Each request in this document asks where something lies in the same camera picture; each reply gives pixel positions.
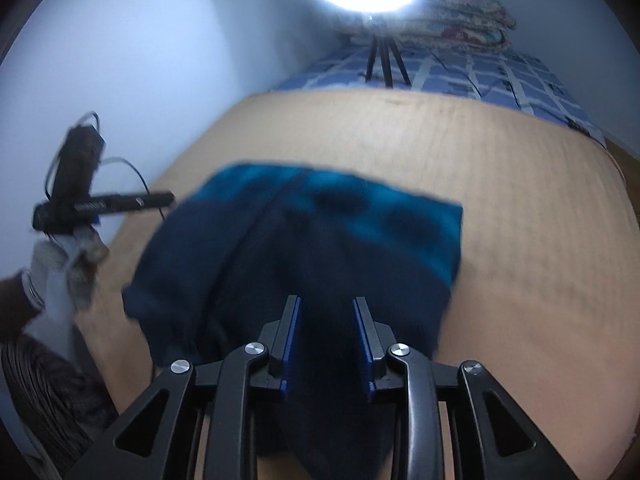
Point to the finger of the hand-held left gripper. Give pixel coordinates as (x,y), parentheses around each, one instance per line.
(150,200)

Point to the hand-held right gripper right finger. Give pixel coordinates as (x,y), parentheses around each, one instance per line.
(362,345)

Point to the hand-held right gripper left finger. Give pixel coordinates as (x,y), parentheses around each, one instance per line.
(292,345)

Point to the teal plaid fleece shirt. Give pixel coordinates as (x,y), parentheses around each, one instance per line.
(300,240)

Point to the person's left hand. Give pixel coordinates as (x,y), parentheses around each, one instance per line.
(55,275)

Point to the person's left leg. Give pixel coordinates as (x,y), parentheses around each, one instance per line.
(55,400)

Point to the tan blanket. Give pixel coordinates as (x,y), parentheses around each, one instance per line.
(450,135)

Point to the black tripod stand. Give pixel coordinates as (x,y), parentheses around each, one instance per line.
(385,60)

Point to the folded floral quilt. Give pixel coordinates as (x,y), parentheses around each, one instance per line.
(465,15)

